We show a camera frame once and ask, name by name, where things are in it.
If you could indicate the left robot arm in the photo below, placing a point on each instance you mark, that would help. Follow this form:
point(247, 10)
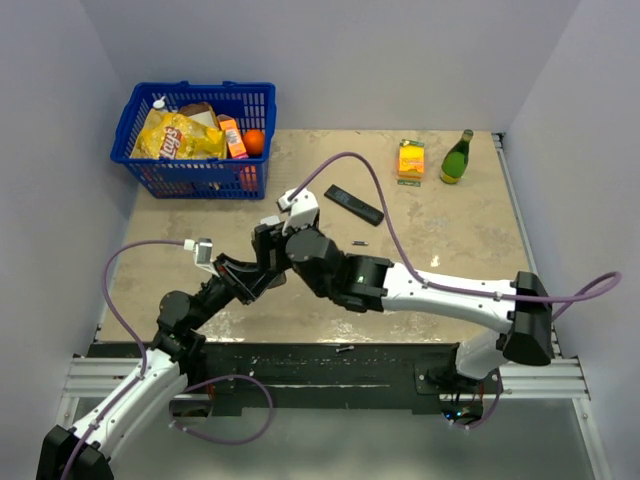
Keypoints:
point(90, 448)

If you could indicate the white bottle cap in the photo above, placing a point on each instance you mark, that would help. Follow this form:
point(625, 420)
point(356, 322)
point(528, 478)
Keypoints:
point(159, 104)

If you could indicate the white remote control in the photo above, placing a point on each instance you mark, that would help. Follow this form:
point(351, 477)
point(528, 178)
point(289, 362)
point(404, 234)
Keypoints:
point(270, 220)

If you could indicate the grey remote control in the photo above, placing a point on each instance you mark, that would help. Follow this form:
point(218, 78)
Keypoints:
point(278, 280)

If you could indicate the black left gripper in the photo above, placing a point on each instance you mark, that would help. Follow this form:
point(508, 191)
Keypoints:
point(243, 278)

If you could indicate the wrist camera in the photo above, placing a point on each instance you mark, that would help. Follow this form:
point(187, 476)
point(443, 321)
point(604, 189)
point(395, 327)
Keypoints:
point(201, 250)
point(301, 208)

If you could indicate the black remote control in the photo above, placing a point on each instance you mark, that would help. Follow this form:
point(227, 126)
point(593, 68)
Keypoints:
point(354, 205)

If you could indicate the blue plastic shopping basket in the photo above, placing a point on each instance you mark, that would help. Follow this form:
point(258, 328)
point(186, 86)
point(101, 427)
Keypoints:
point(252, 105)

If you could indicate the orange juice carton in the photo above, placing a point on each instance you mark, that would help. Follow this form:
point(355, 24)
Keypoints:
point(234, 140)

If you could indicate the yellow orange sponge pack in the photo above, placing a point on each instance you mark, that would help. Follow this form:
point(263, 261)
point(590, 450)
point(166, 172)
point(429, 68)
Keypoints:
point(411, 163)

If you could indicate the orange fruit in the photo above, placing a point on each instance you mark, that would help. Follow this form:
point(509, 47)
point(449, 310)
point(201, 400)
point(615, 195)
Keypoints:
point(254, 141)

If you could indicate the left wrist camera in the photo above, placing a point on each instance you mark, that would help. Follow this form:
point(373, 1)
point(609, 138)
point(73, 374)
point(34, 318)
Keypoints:
point(201, 250)

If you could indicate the green glass bottle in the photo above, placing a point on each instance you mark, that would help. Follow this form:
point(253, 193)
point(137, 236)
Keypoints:
point(456, 160)

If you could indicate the yellow chips bag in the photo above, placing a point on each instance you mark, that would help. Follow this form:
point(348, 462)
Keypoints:
point(173, 136)

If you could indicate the aluminium rail frame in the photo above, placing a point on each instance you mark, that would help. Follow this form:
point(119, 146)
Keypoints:
point(539, 426)

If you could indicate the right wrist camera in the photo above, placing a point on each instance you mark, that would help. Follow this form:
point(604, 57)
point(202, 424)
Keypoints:
point(301, 208)

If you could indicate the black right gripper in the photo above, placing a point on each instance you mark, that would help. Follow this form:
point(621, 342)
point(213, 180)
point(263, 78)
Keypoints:
point(270, 237)

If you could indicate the brown bread bag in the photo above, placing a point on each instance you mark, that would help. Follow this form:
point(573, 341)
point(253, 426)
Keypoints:
point(202, 113)

